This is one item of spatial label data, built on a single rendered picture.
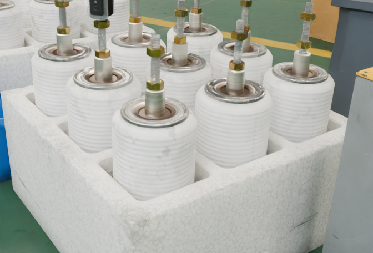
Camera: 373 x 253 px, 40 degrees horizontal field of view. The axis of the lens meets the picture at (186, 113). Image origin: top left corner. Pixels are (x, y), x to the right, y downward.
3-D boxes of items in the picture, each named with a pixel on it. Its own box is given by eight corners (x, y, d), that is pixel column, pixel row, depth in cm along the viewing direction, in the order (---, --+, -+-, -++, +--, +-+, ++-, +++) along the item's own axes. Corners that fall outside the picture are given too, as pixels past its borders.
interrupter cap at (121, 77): (60, 81, 65) (60, 76, 64) (102, 66, 70) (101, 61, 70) (105, 97, 61) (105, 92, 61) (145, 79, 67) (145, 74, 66)
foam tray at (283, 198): (196, 131, 107) (201, 50, 100) (349, 231, 79) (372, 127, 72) (12, 189, 86) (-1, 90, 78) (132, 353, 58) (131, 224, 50)
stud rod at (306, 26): (296, 57, 69) (304, 1, 66) (302, 56, 70) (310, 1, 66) (301, 60, 68) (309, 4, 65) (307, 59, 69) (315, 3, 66)
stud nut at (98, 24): (91, 25, 63) (91, 19, 62) (102, 24, 64) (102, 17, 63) (100, 29, 61) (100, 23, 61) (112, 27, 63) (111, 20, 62)
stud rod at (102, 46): (97, 67, 65) (95, 9, 62) (104, 66, 66) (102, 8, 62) (101, 70, 64) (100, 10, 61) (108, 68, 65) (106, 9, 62)
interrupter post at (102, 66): (90, 81, 65) (89, 56, 64) (102, 75, 67) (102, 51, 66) (104, 85, 64) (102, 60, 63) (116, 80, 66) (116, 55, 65)
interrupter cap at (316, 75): (314, 65, 74) (315, 60, 74) (337, 85, 67) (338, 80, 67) (264, 66, 73) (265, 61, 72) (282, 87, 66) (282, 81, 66)
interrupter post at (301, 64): (304, 72, 71) (307, 49, 70) (311, 78, 69) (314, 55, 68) (288, 72, 71) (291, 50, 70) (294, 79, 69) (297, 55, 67)
